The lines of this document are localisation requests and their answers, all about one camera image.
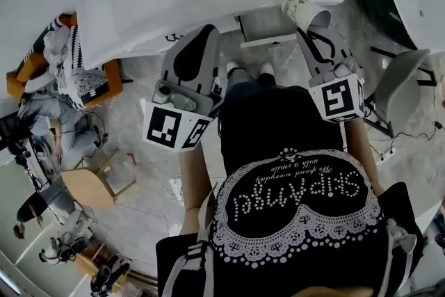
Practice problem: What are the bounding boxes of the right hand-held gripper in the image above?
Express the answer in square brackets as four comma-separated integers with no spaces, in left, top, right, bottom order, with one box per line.
[295,26,366,125]

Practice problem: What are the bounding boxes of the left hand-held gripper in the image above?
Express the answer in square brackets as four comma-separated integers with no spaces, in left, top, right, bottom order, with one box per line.
[141,24,226,153]

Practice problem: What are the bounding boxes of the white paper cup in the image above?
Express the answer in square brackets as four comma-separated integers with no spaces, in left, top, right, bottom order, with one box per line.
[280,0,333,33]

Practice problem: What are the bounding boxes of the white drawer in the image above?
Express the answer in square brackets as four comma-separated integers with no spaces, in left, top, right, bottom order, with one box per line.
[236,4,300,49]

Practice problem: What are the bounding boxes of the person's left forearm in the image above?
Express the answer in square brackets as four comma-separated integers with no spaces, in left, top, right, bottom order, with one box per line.
[177,145,219,238]

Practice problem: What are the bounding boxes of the person's right forearm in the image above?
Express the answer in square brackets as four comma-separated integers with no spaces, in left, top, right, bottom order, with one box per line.
[341,117,386,196]

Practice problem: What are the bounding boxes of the white vanity cabinet with sink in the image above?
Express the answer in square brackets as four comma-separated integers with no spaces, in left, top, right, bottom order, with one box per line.
[74,0,346,71]

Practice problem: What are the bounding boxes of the person's grey jeans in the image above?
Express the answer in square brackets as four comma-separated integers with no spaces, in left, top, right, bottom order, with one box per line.
[225,67,278,95]

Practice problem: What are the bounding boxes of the grey chair black legs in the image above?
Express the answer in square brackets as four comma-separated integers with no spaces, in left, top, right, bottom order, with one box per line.
[364,47,438,139]

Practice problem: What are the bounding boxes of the black white striped blanket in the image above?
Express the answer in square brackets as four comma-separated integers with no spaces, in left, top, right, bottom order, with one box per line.
[23,11,109,106]

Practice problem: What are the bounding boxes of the white power strip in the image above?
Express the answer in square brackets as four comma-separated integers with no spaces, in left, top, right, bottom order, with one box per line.
[376,148,394,163]

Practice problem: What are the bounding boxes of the white clothes pile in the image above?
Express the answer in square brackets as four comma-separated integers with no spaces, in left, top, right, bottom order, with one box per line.
[42,25,76,95]

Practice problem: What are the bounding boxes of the wooden side table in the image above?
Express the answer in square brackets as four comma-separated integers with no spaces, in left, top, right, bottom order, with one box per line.
[60,148,137,212]

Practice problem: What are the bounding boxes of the person's black printed shirt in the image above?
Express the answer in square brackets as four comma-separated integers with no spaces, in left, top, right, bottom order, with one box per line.
[154,84,426,297]

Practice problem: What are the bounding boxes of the white striped shoulder strap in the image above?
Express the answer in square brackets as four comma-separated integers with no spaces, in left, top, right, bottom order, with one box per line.
[162,241,210,297]

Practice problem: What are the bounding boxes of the grey white bag strap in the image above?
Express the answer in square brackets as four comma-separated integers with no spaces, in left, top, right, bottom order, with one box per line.
[383,218,419,297]

